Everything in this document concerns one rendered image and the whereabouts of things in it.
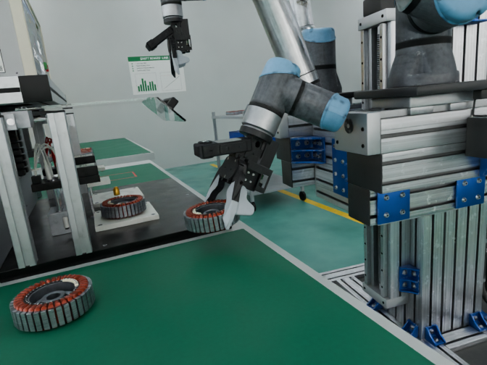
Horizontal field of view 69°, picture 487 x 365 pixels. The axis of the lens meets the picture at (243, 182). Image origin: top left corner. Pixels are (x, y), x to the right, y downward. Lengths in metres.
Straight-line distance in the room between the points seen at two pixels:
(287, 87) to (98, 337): 0.53
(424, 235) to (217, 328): 0.85
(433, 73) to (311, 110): 0.29
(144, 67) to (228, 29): 1.67
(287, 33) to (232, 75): 5.95
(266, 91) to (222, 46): 6.09
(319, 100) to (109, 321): 0.53
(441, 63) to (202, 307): 0.70
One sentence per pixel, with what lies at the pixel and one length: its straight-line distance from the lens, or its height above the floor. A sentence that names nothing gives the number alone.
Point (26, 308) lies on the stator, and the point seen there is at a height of 0.79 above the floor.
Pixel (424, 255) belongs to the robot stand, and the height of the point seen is 0.52.
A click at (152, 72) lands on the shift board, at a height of 1.63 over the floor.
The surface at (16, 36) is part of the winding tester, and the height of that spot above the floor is 1.20.
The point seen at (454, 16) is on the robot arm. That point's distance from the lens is 0.78.
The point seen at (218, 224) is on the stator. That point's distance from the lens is 0.68.
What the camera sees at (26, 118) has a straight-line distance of 0.81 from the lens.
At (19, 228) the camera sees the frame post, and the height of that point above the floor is 0.85.
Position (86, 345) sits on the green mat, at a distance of 0.55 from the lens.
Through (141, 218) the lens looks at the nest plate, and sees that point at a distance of 0.92.
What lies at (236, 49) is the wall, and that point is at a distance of 6.90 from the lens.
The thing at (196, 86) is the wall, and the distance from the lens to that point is 6.56.
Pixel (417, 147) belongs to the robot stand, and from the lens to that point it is 0.88.
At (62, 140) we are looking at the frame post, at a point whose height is 1.00.
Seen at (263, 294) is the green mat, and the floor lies 0.75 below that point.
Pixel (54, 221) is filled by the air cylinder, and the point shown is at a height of 0.80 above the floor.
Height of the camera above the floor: 1.04
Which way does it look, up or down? 13 degrees down
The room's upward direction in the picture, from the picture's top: 5 degrees counter-clockwise
